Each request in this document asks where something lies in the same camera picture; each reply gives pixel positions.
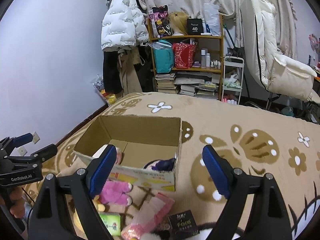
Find yellow plush toy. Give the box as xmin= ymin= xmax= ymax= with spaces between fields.
xmin=73 ymin=195 xmax=105 ymax=233

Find green tissue pack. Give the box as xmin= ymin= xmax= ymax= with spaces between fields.
xmin=99 ymin=212 xmax=121 ymax=236

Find pink plush toy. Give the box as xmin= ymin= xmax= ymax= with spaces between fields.
xmin=99 ymin=180 xmax=133 ymax=206

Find pink fuzzy socks pack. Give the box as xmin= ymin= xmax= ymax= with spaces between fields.
xmin=121 ymin=193 xmax=175 ymax=239

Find white black fluffy plush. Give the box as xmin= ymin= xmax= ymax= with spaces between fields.
xmin=140 ymin=222 xmax=244 ymax=240

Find person's left hand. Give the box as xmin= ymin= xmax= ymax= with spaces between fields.
xmin=9 ymin=186 xmax=25 ymax=218

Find plastic bag with toys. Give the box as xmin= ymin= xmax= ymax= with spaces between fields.
xmin=91 ymin=74 xmax=117 ymax=106

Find beige patterned carpet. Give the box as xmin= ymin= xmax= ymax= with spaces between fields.
xmin=22 ymin=91 xmax=320 ymax=240

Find open cardboard box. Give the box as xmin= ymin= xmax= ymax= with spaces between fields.
xmin=74 ymin=115 xmax=182 ymax=192

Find black hanging garment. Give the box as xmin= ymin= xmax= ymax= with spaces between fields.
xmin=103 ymin=51 xmax=123 ymax=94

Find beige hanging trousers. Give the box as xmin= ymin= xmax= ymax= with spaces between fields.
xmin=118 ymin=47 xmax=142 ymax=95

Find stack of books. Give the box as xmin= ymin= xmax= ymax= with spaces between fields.
xmin=155 ymin=73 xmax=177 ymax=94

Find white recliner chair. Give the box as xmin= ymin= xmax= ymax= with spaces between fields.
xmin=240 ymin=0 xmax=319 ymax=104

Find white puffer jacket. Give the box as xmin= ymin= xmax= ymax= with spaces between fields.
xmin=101 ymin=0 xmax=149 ymax=52

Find teal bag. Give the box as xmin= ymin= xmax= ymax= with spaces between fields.
xmin=149 ymin=40 xmax=174 ymax=74

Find pile of papers magazines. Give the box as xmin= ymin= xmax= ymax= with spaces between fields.
xmin=174 ymin=71 xmax=221 ymax=100

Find white rolling cart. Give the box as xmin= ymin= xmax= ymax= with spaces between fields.
xmin=221 ymin=56 xmax=245 ymax=105

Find red gift bag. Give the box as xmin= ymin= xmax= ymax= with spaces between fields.
xmin=172 ymin=43 xmax=197 ymax=69

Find black purple printed bag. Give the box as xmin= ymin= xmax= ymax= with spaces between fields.
xmin=148 ymin=5 xmax=171 ymax=37

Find wooden shelf unit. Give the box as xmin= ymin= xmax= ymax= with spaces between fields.
xmin=148 ymin=15 xmax=224 ymax=100

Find blonde wig head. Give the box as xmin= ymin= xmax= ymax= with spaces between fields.
xmin=168 ymin=11 xmax=189 ymax=36

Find black box with 40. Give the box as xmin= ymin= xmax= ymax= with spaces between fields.
xmin=187 ymin=18 xmax=203 ymax=35

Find white plastic bag on shelf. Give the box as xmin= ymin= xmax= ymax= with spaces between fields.
xmin=203 ymin=3 xmax=221 ymax=36

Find wall socket lower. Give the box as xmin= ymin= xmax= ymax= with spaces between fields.
xmin=17 ymin=146 xmax=27 ymax=156

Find wall socket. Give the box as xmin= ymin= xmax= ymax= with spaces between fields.
xmin=17 ymin=146 xmax=27 ymax=156
xmin=33 ymin=132 xmax=40 ymax=144

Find wall socket upper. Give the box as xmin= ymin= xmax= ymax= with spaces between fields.
xmin=33 ymin=132 xmax=40 ymax=144

